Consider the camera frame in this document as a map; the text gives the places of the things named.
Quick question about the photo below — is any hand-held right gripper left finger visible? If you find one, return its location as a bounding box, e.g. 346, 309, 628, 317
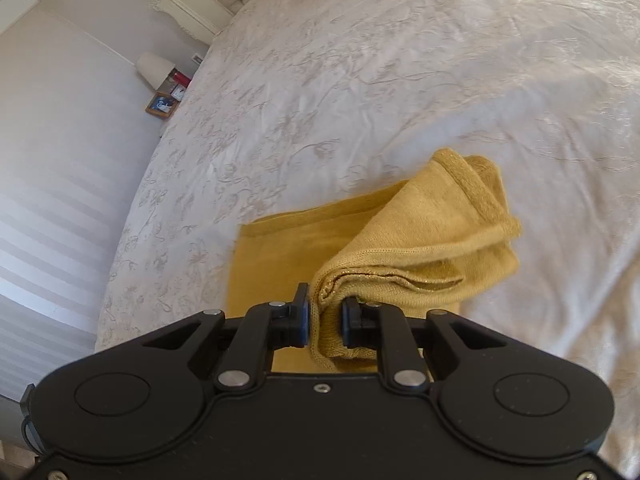
136, 282, 314, 394

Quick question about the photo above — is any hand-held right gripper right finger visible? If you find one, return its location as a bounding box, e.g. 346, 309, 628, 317
340, 297, 507, 394

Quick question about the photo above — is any white embroidered bedspread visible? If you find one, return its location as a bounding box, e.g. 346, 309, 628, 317
94, 0, 640, 466

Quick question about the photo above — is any white table lamp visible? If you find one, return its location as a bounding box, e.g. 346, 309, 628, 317
135, 52, 176, 92

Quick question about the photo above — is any mustard yellow knit sweater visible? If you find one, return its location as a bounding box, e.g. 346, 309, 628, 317
226, 147, 524, 375

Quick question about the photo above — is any wooden picture frame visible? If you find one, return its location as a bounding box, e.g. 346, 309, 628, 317
145, 92, 177, 120

